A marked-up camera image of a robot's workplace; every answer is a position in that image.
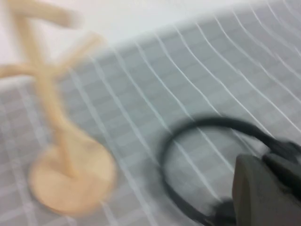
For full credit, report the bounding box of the wooden headphone stand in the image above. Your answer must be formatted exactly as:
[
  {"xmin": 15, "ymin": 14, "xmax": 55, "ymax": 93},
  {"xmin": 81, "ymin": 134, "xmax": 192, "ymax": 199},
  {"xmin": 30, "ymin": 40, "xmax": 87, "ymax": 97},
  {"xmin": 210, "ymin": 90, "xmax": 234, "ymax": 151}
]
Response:
[{"xmin": 0, "ymin": 0, "xmax": 118, "ymax": 216}]

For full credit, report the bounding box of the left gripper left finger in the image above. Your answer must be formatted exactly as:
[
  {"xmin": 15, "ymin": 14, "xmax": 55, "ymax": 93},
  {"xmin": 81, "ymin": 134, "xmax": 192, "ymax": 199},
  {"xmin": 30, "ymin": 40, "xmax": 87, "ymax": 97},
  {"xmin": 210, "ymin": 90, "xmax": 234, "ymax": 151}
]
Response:
[{"xmin": 231, "ymin": 154, "xmax": 301, "ymax": 226}]

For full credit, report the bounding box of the grey white-checked tablecloth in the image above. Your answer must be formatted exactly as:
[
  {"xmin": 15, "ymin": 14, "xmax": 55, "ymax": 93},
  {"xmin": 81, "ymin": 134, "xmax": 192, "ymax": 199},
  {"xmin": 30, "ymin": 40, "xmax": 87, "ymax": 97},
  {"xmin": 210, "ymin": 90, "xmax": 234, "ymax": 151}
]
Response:
[{"xmin": 0, "ymin": 0, "xmax": 301, "ymax": 226}]

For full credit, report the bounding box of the black over-ear headphones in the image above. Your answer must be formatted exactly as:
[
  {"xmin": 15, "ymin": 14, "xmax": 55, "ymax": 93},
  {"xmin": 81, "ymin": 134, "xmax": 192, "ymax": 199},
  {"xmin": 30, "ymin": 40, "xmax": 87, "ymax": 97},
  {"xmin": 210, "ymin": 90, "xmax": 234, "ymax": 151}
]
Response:
[{"xmin": 161, "ymin": 116, "xmax": 301, "ymax": 226}]

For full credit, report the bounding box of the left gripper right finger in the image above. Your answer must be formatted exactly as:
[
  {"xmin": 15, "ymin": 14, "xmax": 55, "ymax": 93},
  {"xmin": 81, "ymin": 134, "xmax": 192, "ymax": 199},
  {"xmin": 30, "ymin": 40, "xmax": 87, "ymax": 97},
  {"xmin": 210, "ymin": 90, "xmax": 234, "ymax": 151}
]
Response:
[{"xmin": 263, "ymin": 153, "xmax": 301, "ymax": 201}]

